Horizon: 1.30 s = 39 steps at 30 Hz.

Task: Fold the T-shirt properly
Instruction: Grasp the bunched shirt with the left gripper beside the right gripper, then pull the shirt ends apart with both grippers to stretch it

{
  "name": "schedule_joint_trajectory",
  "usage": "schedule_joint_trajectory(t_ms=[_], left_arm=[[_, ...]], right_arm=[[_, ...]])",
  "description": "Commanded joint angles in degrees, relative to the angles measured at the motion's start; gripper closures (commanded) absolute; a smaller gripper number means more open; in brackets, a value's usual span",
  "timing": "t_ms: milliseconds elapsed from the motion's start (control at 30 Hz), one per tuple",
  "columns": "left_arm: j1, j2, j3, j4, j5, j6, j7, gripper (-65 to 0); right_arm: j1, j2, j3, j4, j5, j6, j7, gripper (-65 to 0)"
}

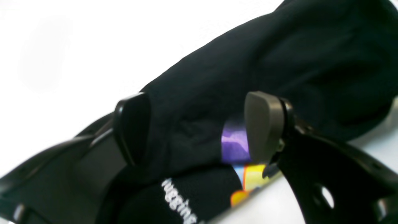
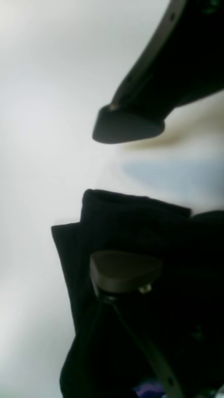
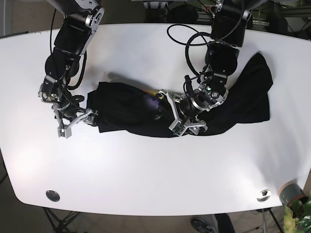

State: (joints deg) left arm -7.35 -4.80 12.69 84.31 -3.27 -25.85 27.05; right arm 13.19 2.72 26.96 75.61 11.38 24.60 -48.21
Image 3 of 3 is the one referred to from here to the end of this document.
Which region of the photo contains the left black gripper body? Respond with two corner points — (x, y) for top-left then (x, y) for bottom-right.
(158, 85), (229, 137)

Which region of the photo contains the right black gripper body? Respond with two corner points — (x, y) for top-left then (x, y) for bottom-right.
(52, 103), (98, 138)

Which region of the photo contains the black printed T-shirt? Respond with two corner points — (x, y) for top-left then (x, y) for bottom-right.
(86, 52), (274, 139)

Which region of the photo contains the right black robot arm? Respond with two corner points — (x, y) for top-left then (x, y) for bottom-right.
(38, 0), (104, 138)

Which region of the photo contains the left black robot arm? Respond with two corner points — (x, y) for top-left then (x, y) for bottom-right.
(158, 0), (251, 136)

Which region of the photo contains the left silver table grommet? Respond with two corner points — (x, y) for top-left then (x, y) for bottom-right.
(46, 190), (60, 202)

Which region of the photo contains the silver table grommet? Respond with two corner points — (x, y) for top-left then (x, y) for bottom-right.
(257, 189), (271, 202)
(46, 190), (60, 202)

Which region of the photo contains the right silver table grommet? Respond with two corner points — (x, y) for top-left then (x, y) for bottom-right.
(257, 189), (271, 202)

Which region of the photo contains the grey plant pot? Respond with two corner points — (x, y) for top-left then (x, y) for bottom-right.
(278, 181), (308, 207)

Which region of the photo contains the green potted plant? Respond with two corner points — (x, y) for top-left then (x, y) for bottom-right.
(283, 198), (311, 233)

